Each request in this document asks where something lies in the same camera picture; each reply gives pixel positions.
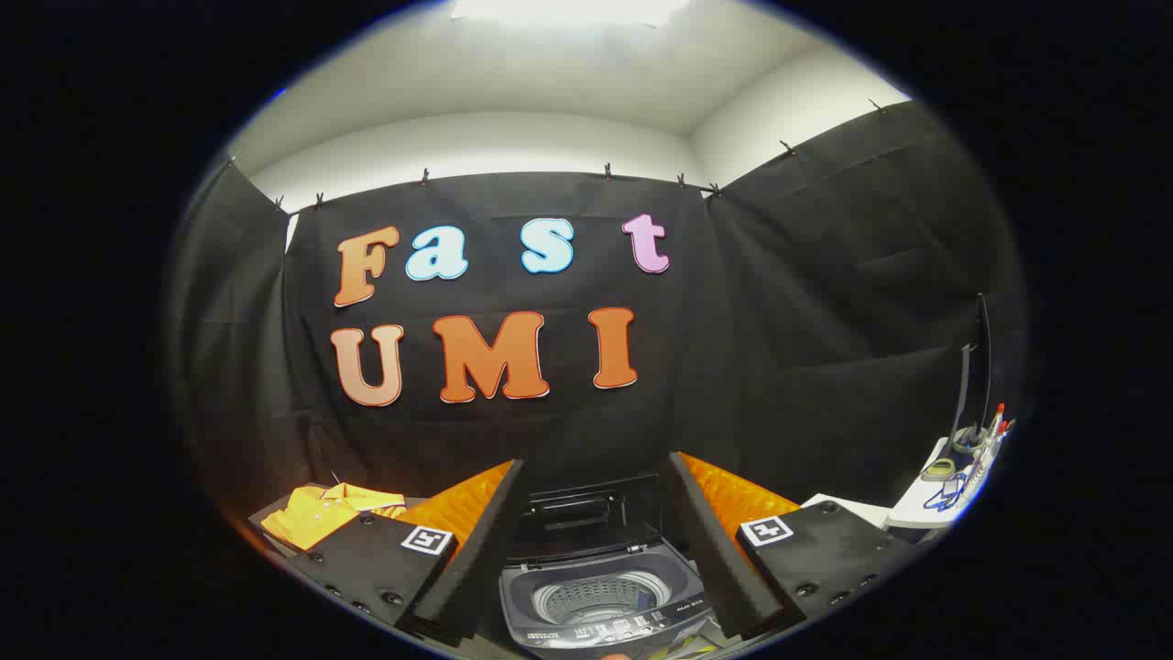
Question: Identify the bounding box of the ceiling light panel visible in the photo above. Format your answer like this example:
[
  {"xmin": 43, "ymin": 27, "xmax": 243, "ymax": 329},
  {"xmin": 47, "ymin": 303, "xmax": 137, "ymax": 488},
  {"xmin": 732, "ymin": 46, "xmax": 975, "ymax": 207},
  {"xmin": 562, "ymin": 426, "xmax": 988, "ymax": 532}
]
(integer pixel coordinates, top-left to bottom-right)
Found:
[{"xmin": 449, "ymin": 0, "xmax": 690, "ymax": 28}]

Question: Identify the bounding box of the dark monitor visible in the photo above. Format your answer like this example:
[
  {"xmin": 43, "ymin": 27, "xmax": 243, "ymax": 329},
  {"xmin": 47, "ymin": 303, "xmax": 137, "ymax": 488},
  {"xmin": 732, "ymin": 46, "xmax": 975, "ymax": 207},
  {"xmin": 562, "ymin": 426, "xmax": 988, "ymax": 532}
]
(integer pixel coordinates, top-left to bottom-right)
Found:
[{"xmin": 953, "ymin": 293, "xmax": 996, "ymax": 443}]

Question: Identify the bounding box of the grey board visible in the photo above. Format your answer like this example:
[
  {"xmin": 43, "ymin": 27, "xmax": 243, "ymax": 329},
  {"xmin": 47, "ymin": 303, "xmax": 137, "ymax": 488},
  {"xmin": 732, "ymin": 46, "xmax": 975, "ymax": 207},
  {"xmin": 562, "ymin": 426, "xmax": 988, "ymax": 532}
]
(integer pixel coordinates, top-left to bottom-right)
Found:
[{"xmin": 247, "ymin": 495, "xmax": 432, "ymax": 558}]

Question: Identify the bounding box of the yellow polo shirt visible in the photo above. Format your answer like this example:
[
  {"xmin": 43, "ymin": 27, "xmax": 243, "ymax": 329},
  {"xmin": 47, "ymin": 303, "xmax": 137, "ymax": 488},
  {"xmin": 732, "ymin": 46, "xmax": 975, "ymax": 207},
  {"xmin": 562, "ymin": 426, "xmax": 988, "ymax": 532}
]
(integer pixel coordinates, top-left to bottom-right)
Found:
[{"xmin": 261, "ymin": 483, "xmax": 407, "ymax": 552}]

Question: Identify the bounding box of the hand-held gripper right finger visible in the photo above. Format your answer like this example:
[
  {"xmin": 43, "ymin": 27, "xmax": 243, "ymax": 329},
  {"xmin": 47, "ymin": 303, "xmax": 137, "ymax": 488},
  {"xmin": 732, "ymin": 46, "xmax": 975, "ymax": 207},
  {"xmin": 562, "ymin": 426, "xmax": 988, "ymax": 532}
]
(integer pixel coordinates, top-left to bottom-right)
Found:
[{"xmin": 667, "ymin": 451, "xmax": 919, "ymax": 643}]

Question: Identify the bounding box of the row of small clips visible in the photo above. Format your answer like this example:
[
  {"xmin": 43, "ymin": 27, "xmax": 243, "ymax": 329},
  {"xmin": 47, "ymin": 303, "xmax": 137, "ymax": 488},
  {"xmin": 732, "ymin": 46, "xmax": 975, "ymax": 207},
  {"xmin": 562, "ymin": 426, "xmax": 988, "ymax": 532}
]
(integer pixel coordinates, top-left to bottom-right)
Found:
[{"xmin": 227, "ymin": 97, "xmax": 886, "ymax": 214}]

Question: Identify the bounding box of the blue cable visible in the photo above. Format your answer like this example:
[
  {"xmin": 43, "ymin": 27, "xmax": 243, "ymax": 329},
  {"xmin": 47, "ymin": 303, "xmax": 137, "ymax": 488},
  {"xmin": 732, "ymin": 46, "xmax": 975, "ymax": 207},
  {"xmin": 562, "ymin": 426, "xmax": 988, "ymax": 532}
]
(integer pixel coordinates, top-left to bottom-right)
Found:
[{"xmin": 923, "ymin": 475, "xmax": 974, "ymax": 512}]

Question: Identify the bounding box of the black backdrop cloth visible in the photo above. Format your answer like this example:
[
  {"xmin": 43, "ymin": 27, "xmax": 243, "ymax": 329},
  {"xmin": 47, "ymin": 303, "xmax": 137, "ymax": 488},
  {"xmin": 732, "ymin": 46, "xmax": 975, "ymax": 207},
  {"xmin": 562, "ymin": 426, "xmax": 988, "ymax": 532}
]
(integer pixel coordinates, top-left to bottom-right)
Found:
[{"xmin": 167, "ymin": 99, "xmax": 1029, "ymax": 542}]

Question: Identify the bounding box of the white side table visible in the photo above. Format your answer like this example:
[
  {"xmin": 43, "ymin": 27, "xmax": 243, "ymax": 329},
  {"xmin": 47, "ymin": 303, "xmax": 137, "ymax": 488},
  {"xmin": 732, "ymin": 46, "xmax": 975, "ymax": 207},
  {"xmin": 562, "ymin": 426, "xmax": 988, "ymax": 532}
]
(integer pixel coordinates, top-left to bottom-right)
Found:
[{"xmin": 802, "ymin": 436, "xmax": 1011, "ymax": 533}]

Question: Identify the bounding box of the grey washing machine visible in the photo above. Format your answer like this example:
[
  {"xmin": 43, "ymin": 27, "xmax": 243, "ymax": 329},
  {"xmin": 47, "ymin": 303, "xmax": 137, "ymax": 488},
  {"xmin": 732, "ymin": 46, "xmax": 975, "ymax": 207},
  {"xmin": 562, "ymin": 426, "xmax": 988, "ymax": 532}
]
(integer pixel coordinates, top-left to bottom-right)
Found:
[{"xmin": 499, "ymin": 539, "xmax": 718, "ymax": 657}]

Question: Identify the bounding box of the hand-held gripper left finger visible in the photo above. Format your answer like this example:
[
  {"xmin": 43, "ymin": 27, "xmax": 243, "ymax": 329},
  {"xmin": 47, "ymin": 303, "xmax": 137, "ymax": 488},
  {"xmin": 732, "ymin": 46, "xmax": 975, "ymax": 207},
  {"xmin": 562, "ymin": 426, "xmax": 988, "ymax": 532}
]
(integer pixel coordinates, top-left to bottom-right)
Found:
[{"xmin": 291, "ymin": 458, "xmax": 526, "ymax": 644}]

